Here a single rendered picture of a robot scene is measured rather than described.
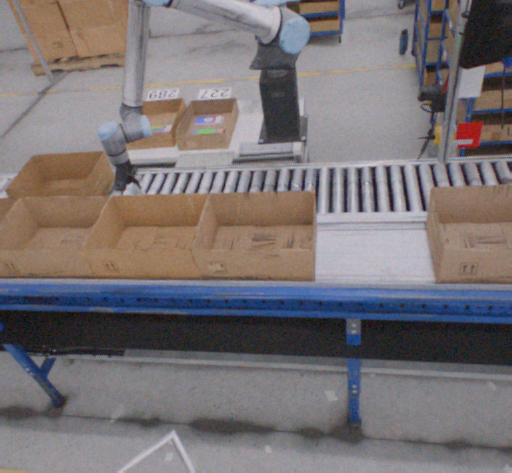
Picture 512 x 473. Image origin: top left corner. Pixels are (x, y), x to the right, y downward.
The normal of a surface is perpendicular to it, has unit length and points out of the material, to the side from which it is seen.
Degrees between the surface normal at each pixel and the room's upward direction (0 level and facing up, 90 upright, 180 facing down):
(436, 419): 0
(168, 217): 89
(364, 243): 0
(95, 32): 92
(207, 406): 0
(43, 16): 90
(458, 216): 89
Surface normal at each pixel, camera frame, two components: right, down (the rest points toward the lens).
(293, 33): 0.47, 0.59
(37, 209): -0.12, 0.67
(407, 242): -0.14, -0.73
